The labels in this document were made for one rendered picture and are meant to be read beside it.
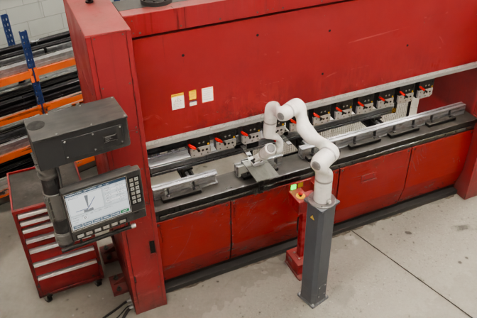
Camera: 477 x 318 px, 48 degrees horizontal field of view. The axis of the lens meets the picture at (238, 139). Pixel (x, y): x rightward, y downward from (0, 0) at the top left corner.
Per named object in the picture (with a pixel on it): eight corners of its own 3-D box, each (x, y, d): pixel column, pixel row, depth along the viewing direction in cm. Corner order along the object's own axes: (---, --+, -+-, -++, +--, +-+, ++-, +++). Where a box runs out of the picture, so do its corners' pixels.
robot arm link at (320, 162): (336, 177, 363) (339, 148, 349) (321, 192, 351) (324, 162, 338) (321, 171, 369) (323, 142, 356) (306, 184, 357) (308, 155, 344)
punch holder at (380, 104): (377, 109, 437) (380, 91, 428) (371, 105, 444) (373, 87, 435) (392, 106, 442) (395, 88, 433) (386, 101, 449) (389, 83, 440)
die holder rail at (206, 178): (154, 201, 393) (152, 191, 388) (152, 196, 398) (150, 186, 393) (218, 182, 410) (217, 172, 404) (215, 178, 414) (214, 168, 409)
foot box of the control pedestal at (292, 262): (299, 281, 441) (299, 271, 435) (284, 260, 460) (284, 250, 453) (319, 272, 448) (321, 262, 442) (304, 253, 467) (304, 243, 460)
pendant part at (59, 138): (63, 262, 314) (29, 142, 267) (53, 236, 332) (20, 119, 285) (145, 232, 334) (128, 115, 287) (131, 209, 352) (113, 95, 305)
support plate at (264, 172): (257, 182, 391) (257, 181, 390) (242, 162, 411) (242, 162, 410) (279, 176, 397) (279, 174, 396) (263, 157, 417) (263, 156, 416)
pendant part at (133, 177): (73, 243, 308) (60, 194, 288) (67, 230, 317) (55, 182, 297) (147, 216, 326) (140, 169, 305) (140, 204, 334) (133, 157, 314)
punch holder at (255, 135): (242, 145, 398) (242, 126, 389) (238, 139, 405) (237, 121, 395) (260, 140, 403) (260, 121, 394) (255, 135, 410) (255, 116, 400)
